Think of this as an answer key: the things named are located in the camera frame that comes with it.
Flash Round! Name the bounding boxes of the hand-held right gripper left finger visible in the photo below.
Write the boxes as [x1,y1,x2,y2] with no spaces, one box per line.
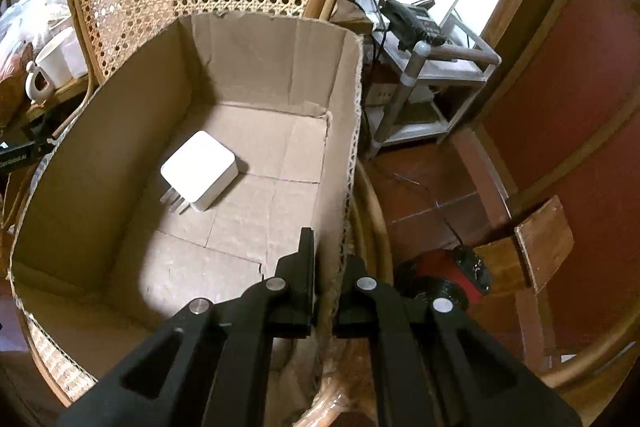
[56,227,317,427]

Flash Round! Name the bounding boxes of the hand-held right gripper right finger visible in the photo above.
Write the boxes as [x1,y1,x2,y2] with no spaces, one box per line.
[332,254,583,427]

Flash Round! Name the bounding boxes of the brown cardboard box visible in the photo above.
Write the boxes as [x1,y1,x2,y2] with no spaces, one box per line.
[7,11,366,427]

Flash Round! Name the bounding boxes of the white charger plug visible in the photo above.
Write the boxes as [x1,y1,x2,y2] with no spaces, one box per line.
[160,130,238,214]

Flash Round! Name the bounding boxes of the red fan heater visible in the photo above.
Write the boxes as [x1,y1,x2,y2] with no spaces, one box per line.
[395,244,493,313]

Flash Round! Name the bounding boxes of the white ceramic pitcher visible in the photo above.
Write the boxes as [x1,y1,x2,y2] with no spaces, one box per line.
[25,27,91,102]

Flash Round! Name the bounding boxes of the clear plastic bags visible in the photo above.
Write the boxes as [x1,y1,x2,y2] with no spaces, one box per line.
[0,0,76,78]

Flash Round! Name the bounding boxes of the wooden stool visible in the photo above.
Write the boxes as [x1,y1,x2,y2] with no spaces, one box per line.
[472,194,576,358]

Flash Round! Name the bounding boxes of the grey metal shelf trolley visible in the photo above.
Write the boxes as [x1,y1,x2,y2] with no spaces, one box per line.
[367,0,503,158]

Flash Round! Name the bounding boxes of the black desk telephone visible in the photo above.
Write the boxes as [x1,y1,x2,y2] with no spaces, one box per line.
[382,0,448,50]

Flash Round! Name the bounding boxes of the black heater cable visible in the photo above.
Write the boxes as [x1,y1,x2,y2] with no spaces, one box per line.
[390,172,466,248]

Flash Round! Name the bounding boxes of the curved rattan frame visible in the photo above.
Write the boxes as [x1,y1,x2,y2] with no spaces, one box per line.
[530,307,640,427]

